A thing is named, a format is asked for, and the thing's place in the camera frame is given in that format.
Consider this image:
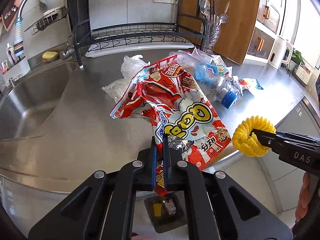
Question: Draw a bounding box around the yellow foam net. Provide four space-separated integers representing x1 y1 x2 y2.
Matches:
232 115 276 158

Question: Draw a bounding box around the clear plastic bottle blue cap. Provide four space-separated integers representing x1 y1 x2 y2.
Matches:
171 50 243 109

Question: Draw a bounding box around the white milk carton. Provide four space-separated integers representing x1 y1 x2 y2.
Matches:
212 55 233 76

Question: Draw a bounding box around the red snack bag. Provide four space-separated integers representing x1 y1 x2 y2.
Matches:
109 55 232 197

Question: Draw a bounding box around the clear plastic bag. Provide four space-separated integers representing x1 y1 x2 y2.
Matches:
101 78 131 102

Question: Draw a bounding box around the blue ice cream wrapper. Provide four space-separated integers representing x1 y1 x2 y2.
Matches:
239 77 263 90

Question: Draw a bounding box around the dark trash bin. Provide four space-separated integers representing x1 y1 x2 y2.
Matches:
144 192 187 233

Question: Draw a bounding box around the person right hand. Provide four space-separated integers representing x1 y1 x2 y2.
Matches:
295 172 310 222

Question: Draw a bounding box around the white electric kettle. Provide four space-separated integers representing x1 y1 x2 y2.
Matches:
268 36 293 69

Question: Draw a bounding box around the green potted plant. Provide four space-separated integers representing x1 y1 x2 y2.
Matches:
291 48 305 65

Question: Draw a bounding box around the wooden cutting board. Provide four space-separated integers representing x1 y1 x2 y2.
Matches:
180 0 259 65

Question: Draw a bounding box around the stainless steel sink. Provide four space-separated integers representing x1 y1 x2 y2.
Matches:
1 62 76 141

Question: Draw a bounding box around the glass cutlery holder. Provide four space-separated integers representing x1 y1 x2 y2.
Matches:
203 22 221 54

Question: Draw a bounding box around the white storage cabinet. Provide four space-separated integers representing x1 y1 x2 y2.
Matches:
245 0 300 63

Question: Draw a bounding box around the white drip tray lower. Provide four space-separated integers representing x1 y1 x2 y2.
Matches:
85 36 194 58

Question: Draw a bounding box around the yellow sponge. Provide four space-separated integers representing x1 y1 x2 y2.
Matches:
42 51 59 63

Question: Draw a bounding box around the white toothbrush holder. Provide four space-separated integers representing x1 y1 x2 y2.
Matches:
3 57 30 83

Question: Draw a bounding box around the black dish rack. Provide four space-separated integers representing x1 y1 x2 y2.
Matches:
68 0 206 66

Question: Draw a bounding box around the white toothpaste tube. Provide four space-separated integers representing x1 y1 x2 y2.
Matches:
7 43 16 66

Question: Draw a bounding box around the brown hanging towel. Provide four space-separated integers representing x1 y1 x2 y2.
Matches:
1 0 20 32

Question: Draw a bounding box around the wire sponge basket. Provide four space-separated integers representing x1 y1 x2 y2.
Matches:
24 5 68 35

